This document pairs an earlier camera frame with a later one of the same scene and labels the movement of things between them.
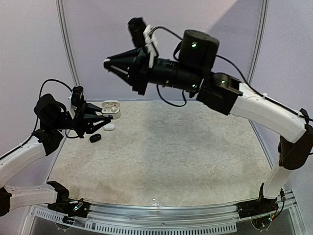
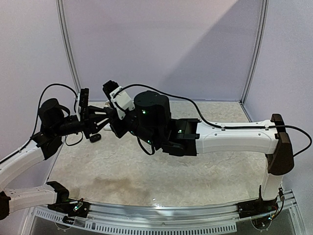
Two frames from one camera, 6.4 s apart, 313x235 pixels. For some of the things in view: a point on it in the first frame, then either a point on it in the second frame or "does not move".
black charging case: x=95 y=137 does not move
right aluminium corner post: x=257 y=51 does not move
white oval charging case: x=109 y=127 does not move
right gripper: x=139 y=71 to x=115 y=121
